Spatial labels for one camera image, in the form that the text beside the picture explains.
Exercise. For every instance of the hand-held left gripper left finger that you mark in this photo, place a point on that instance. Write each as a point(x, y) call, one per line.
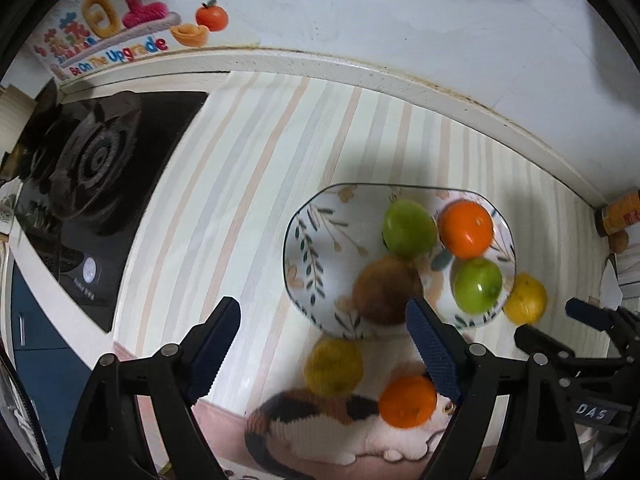
point(212, 350)

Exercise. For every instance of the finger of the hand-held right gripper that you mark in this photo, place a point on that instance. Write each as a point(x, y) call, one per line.
point(587, 310)
point(537, 340)

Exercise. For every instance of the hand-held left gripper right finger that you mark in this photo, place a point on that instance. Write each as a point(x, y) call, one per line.
point(436, 347)

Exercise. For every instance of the yellow lemon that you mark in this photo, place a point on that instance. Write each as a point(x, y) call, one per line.
point(527, 300)
point(334, 367)

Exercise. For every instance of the orange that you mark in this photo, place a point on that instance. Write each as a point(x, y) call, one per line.
point(466, 230)
point(407, 402)

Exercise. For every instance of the brown kiwi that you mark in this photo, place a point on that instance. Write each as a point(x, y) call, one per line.
point(385, 290)

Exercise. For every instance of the floral ceramic plate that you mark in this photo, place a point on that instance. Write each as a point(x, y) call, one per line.
point(325, 230)

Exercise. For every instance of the white paper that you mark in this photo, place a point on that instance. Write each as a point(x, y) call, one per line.
point(617, 285)

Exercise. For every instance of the lower green apple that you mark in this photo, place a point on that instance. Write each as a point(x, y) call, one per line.
point(477, 285)

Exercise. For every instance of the green apple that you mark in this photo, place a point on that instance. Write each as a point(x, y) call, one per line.
point(477, 285)
point(407, 230)

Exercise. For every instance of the small brown round object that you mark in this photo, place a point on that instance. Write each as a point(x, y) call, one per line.
point(618, 241)

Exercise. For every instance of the yellow label jar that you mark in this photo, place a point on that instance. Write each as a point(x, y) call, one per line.
point(622, 212)

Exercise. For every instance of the upper green apple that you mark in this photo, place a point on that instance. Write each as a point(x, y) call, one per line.
point(407, 230)

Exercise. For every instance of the striped cat print table mat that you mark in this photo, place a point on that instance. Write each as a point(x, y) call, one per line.
point(240, 185)

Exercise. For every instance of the blue cabinet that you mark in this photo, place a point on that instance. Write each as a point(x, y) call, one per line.
point(45, 360)

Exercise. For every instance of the black gas stove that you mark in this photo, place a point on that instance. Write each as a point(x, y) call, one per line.
point(100, 170)

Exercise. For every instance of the colourful wall sticker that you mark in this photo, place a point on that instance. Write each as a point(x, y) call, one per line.
point(125, 10)

